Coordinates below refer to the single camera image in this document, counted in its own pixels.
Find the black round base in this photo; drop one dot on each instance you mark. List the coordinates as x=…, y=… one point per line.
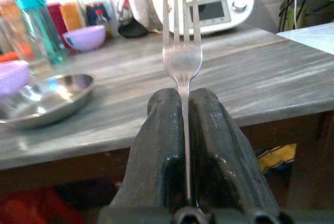
x=132, y=28

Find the red box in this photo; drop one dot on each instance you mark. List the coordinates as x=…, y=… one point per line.
x=56, y=17

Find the teal clear water bottle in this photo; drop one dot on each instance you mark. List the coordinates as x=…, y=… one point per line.
x=39, y=25

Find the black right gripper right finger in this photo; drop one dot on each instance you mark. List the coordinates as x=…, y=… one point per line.
x=224, y=161

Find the orange box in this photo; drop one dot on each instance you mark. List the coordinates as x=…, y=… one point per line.
x=71, y=15

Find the white kitchen cooking machine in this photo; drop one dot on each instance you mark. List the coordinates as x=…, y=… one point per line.
x=221, y=2

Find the red cloth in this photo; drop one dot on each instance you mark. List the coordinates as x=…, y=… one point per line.
x=36, y=205

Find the silver metal fork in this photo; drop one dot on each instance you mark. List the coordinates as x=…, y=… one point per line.
x=182, y=59

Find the yellow and blue cloth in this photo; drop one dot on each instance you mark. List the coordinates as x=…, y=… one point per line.
x=276, y=157

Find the round steel plate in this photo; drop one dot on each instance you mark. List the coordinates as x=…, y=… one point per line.
x=44, y=98

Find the small purple plastic bowl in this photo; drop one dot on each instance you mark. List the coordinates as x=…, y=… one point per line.
x=86, y=37

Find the purple plastic container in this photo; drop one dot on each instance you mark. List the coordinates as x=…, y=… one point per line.
x=11, y=76

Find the clear jar with red lid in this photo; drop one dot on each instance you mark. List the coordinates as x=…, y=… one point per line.
x=13, y=25

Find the dark blue tin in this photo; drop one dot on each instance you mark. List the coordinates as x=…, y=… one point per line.
x=97, y=13

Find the light blue tabletop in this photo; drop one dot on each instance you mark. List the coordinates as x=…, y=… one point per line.
x=310, y=36

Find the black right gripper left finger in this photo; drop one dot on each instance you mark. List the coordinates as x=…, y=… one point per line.
x=159, y=156

